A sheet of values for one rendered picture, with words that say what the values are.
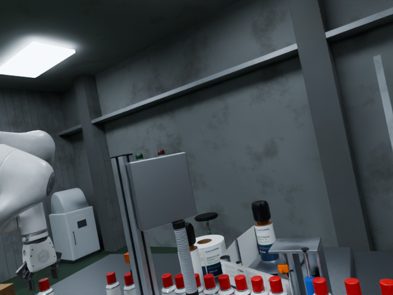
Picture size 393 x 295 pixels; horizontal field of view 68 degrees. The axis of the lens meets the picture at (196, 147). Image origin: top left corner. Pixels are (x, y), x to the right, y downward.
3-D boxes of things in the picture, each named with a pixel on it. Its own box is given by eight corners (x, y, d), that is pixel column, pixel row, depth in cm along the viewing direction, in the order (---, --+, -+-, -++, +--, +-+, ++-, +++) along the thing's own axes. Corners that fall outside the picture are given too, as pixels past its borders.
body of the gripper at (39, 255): (27, 242, 99) (33, 274, 99) (54, 232, 108) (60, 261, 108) (15, 242, 103) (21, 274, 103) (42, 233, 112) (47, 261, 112)
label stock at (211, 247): (193, 264, 158) (188, 238, 158) (230, 259, 155) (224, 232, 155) (187, 281, 138) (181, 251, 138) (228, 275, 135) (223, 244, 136)
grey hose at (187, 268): (201, 292, 82) (186, 219, 83) (195, 299, 79) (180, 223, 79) (190, 292, 84) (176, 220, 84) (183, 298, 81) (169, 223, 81)
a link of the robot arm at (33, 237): (28, 235, 100) (30, 243, 99) (52, 227, 107) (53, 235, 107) (14, 236, 104) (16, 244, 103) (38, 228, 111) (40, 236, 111)
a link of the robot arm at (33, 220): (20, 236, 99) (50, 228, 105) (13, 198, 99) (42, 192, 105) (16, 235, 106) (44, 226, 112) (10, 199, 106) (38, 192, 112)
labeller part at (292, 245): (321, 239, 88) (320, 236, 88) (317, 253, 78) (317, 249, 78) (276, 240, 95) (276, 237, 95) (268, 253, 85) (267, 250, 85)
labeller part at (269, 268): (308, 249, 148) (307, 246, 148) (298, 277, 121) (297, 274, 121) (250, 250, 163) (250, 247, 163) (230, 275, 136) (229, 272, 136)
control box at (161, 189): (198, 215, 85) (185, 151, 86) (142, 232, 77) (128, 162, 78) (184, 212, 94) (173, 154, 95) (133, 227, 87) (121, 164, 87)
